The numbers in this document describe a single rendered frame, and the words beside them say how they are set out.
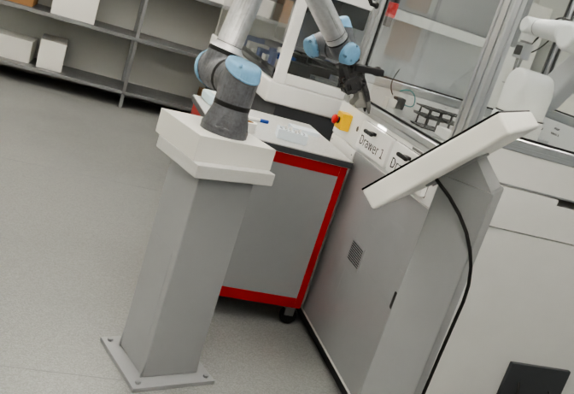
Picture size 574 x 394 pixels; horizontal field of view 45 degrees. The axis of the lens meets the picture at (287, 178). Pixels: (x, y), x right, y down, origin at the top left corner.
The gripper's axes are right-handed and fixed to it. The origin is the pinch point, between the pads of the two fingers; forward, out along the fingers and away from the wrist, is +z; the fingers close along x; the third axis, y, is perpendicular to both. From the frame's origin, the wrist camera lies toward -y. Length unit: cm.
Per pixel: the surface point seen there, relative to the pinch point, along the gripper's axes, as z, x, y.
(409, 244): 33, 47, 12
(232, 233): 12, 35, 64
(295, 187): 24.7, -12.3, 32.7
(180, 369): 51, 35, 96
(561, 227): 44, 54, -37
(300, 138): 8.9, -19.8, 24.0
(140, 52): 15, -417, 68
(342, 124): 12.9, -30.1, 3.1
